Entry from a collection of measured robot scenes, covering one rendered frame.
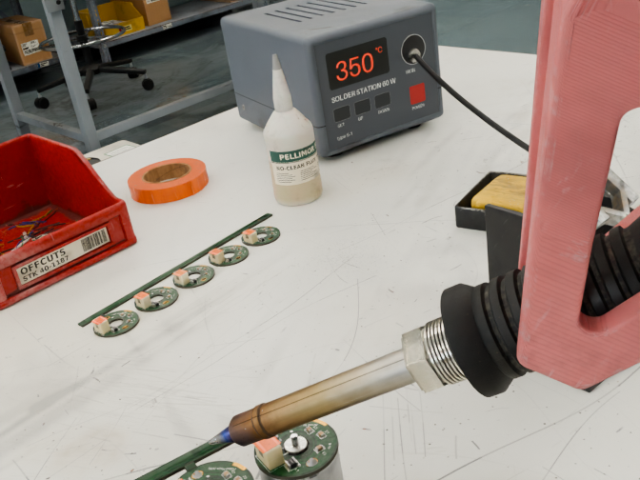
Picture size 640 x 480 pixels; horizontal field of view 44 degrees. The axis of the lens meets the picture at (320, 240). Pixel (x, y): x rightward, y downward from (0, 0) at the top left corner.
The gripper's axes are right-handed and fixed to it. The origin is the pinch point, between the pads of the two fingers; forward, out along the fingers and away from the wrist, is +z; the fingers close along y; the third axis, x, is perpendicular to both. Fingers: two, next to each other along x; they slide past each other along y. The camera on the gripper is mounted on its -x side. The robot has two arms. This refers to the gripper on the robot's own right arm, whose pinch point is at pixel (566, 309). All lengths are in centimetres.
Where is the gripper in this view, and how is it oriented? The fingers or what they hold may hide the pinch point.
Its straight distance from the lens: 16.8
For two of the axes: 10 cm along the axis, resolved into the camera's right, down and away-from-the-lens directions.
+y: -2.2, 4.7, -8.5
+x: 9.2, 3.9, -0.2
